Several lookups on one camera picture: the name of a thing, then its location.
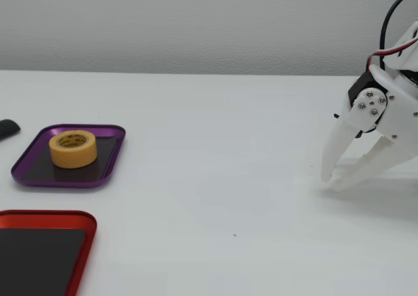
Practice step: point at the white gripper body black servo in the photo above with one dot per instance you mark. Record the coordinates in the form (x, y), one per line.
(396, 113)

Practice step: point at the black rounded object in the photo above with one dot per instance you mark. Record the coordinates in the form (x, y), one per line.
(8, 127)

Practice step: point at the yellow masking tape roll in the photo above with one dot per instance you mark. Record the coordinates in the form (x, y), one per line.
(73, 155)

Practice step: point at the purple metal dish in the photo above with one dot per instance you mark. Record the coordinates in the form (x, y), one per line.
(107, 165)

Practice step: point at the red metal dish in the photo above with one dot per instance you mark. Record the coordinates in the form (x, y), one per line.
(39, 260)

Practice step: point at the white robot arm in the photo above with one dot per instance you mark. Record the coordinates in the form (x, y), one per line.
(405, 59)

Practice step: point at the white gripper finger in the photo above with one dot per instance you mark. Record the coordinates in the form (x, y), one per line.
(338, 142)
(375, 163)

